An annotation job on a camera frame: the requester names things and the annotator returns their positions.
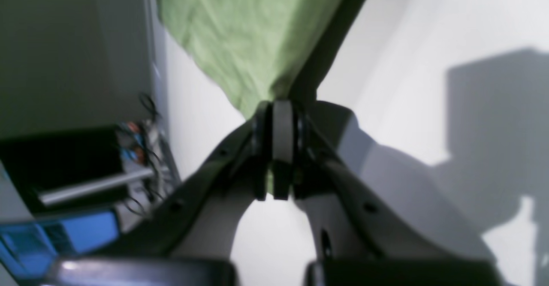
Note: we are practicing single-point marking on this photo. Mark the green T-shirt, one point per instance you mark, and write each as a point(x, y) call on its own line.
point(253, 49)

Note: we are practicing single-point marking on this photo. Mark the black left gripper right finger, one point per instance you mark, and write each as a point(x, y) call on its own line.
point(365, 201)

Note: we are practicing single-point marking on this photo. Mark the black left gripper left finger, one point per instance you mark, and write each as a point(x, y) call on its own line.
point(200, 218)

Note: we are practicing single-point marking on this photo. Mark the blue box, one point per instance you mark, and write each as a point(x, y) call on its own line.
point(27, 249)

